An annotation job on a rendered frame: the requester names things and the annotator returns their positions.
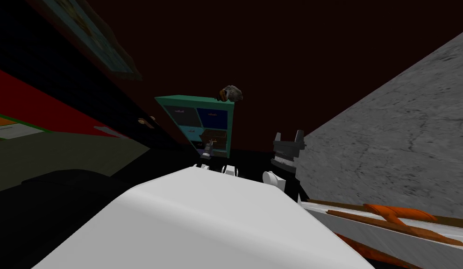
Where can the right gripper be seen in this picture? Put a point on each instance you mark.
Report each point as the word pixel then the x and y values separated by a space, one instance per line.
pixel 286 153

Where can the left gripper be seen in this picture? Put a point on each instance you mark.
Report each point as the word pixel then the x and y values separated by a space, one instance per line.
pixel 211 143

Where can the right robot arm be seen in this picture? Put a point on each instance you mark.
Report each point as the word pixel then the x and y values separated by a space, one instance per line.
pixel 274 179

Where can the green shelf cabinet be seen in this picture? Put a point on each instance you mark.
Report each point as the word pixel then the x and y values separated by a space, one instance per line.
pixel 201 102

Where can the grey brown lumpy object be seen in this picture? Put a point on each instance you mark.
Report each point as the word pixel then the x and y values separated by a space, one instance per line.
pixel 231 93

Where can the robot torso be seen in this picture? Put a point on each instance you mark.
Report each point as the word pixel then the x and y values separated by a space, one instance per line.
pixel 201 224

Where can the framed wall picture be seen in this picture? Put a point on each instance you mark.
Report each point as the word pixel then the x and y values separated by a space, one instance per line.
pixel 93 37

